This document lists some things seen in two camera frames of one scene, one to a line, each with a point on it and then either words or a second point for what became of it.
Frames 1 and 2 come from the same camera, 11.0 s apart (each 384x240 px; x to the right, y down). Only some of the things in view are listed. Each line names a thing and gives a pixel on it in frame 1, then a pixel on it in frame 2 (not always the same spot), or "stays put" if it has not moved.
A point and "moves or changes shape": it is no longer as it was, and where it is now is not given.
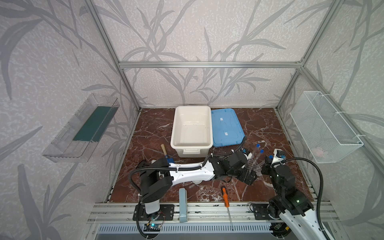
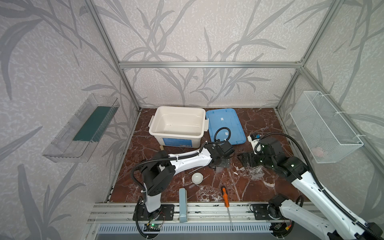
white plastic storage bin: [191, 131] moves or changes shape
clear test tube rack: [254, 166] stays put
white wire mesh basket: [325, 138] stays put
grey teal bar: [183, 201] stays put
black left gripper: [247, 175] -> [222, 160]
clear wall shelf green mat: [78, 141] stays put
